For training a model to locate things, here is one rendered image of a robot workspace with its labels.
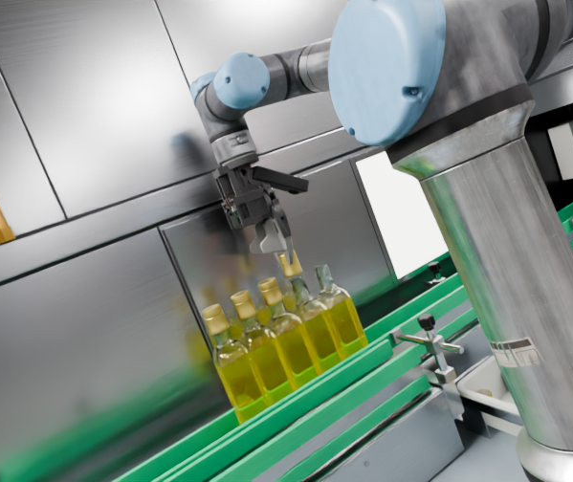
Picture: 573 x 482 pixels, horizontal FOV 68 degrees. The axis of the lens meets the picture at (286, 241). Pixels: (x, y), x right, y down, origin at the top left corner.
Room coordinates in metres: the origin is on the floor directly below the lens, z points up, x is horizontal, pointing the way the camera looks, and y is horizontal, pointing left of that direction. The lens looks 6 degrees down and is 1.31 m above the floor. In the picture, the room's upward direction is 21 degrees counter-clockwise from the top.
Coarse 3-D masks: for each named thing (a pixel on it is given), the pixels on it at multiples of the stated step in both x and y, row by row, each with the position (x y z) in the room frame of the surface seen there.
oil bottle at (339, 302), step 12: (336, 288) 0.82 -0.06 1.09; (324, 300) 0.81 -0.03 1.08; (336, 300) 0.80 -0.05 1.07; (348, 300) 0.81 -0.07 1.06; (336, 312) 0.80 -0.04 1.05; (348, 312) 0.81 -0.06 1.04; (336, 324) 0.80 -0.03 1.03; (348, 324) 0.80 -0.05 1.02; (360, 324) 0.81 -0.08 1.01; (348, 336) 0.80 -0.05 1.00; (360, 336) 0.81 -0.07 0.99; (348, 348) 0.80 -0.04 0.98; (360, 348) 0.81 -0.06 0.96
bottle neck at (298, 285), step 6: (300, 276) 0.80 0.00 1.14; (294, 282) 0.79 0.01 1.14; (300, 282) 0.79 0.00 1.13; (294, 288) 0.79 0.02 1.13; (300, 288) 0.79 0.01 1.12; (306, 288) 0.80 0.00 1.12; (294, 294) 0.80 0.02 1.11; (300, 294) 0.79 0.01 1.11; (306, 294) 0.79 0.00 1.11; (300, 300) 0.79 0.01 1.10; (306, 300) 0.79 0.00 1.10
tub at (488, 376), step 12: (492, 360) 0.81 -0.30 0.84; (480, 372) 0.79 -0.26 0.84; (492, 372) 0.80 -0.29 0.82; (468, 384) 0.77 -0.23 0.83; (480, 384) 0.78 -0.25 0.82; (492, 384) 0.79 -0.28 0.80; (504, 384) 0.80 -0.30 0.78; (468, 396) 0.73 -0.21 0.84; (480, 396) 0.71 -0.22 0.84; (504, 396) 0.79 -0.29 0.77; (504, 408) 0.67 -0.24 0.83; (516, 408) 0.65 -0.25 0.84
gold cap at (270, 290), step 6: (264, 282) 0.77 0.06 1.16; (270, 282) 0.77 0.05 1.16; (276, 282) 0.78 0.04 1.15; (264, 288) 0.77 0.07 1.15; (270, 288) 0.77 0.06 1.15; (276, 288) 0.77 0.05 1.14; (264, 294) 0.77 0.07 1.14; (270, 294) 0.77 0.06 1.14; (276, 294) 0.77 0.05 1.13; (270, 300) 0.77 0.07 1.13; (276, 300) 0.77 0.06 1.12
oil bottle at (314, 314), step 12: (312, 300) 0.80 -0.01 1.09; (300, 312) 0.78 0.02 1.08; (312, 312) 0.78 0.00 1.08; (324, 312) 0.79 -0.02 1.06; (312, 324) 0.77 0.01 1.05; (324, 324) 0.78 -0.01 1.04; (312, 336) 0.77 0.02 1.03; (324, 336) 0.78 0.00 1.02; (336, 336) 0.79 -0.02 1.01; (324, 348) 0.78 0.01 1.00; (336, 348) 0.78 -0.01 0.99; (324, 360) 0.77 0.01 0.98; (336, 360) 0.78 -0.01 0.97
